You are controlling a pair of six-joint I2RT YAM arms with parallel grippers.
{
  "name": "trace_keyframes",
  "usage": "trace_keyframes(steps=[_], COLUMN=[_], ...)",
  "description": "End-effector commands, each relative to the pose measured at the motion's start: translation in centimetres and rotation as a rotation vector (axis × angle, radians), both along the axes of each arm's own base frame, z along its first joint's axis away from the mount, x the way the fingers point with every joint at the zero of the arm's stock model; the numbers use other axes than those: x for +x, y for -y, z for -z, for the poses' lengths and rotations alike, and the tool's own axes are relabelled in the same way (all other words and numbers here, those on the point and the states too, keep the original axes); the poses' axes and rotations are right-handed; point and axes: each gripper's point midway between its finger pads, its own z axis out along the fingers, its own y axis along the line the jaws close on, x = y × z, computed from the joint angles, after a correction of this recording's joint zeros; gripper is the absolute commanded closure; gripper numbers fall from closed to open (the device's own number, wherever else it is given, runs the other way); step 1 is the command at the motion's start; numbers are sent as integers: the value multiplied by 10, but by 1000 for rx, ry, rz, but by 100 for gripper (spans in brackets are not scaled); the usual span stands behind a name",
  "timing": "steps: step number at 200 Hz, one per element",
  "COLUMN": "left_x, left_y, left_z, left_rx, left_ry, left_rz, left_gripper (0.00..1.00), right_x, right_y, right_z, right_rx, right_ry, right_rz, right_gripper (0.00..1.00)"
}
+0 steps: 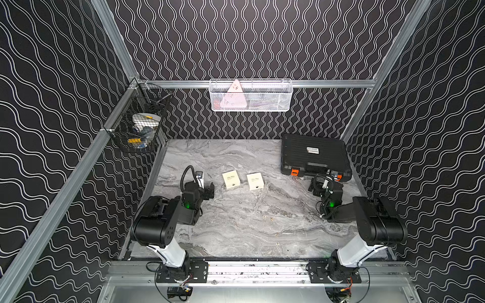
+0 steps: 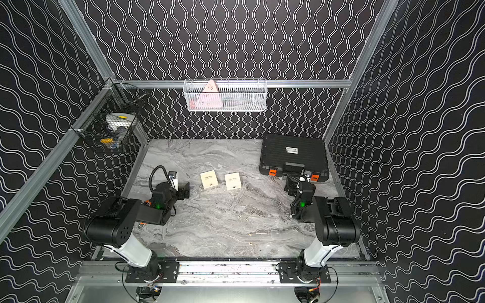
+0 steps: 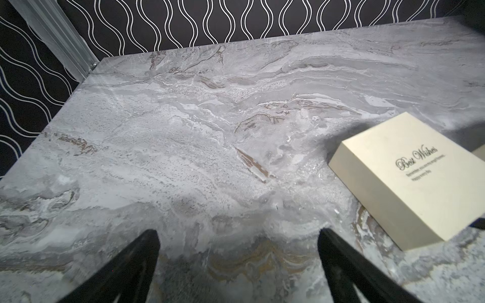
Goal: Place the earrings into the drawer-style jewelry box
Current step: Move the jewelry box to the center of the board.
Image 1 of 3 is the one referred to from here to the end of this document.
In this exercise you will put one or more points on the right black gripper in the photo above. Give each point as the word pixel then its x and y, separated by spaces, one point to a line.
pixel 318 187

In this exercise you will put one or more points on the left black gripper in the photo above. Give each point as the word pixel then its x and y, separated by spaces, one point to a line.
pixel 206 191

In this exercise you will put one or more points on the cream drawer jewelry box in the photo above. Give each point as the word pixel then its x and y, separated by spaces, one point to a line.
pixel 231 179

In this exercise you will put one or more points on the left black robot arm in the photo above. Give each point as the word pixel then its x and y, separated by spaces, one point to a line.
pixel 155 224

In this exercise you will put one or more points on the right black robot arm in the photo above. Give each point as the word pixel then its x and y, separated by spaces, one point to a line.
pixel 378 224

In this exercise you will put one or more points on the cream jewelry box right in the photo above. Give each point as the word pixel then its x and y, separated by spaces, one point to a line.
pixel 255 181

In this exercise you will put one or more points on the black plastic tool case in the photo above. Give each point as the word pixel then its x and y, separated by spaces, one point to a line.
pixel 308 155

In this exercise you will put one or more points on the pink triangular card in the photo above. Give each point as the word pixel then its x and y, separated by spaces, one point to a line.
pixel 234 98

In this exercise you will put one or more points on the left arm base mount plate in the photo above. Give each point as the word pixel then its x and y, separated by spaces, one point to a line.
pixel 182 272

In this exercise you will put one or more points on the black wire corner basket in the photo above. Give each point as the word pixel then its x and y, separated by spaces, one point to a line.
pixel 138 129

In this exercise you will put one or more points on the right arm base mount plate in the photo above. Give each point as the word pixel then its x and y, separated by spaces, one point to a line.
pixel 332 273

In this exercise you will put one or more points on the white wire wall basket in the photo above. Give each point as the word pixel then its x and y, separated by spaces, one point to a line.
pixel 262 95

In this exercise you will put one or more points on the aluminium front rail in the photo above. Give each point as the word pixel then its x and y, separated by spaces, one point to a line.
pixel 259 274

